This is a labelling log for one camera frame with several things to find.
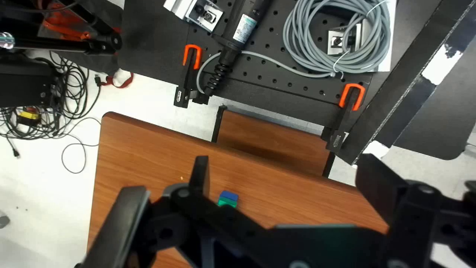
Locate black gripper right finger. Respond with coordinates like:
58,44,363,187
355,156,476,268

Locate black cable connector plug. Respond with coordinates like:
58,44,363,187
204,0,274,96

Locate black equipment with red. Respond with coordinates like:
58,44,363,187
0,0,122,56

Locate silver mounting bracket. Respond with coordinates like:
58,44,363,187
163,0,223,33

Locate green flat block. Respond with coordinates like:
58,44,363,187
217,199,238,209

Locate coiled grey cable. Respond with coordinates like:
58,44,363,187
195,0,393,98

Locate black perforated breadboard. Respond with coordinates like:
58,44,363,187
119,0,390,124

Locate orange black clamp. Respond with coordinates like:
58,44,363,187
174,44,202,109
323,84,366,153

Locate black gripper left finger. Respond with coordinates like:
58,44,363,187
79,157,210,268

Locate black metal beam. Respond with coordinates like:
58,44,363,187
337,0,476,163

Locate blue base block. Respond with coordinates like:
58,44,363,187
218,191,238,205

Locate black floor cables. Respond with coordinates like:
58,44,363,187
0,51,102,176

